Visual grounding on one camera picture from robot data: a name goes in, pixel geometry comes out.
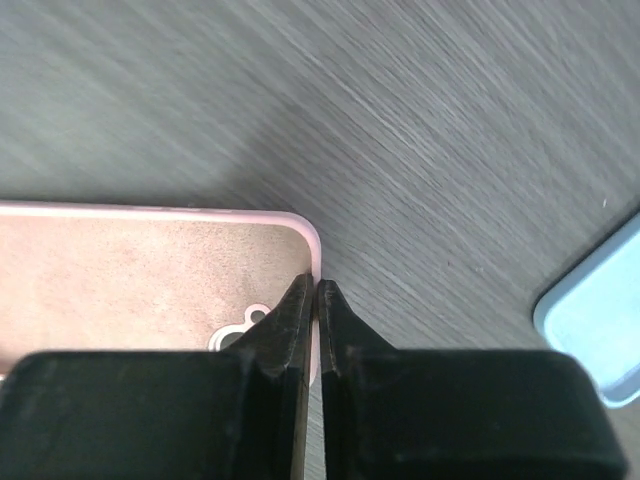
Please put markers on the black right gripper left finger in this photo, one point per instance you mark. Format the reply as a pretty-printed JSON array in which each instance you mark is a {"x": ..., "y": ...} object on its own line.
[{"x": 240, "y": 413}]

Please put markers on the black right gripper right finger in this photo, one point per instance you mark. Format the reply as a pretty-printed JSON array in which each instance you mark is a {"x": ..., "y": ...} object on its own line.
[{"x": 393, "y": 413}]

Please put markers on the pink phone case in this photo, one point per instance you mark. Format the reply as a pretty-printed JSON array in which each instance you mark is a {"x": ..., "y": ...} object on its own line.
[{"x": 90, "y": 277}]

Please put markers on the light blue phone case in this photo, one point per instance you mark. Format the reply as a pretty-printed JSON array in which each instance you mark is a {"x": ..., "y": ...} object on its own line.
[{"x": 592, "y": 314}]

